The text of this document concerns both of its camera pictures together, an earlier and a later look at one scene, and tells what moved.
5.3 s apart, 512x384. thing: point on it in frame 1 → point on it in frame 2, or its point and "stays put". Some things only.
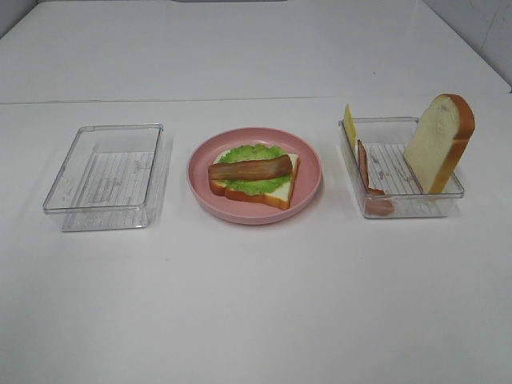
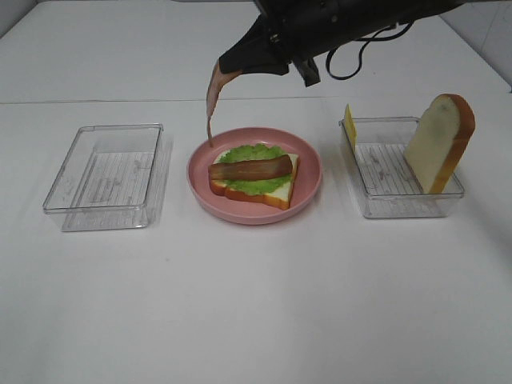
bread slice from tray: [280, 197] stays put
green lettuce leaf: [256, 186] stays put
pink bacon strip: [376, 202] → [216, 83]
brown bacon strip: [257, 168] stays put
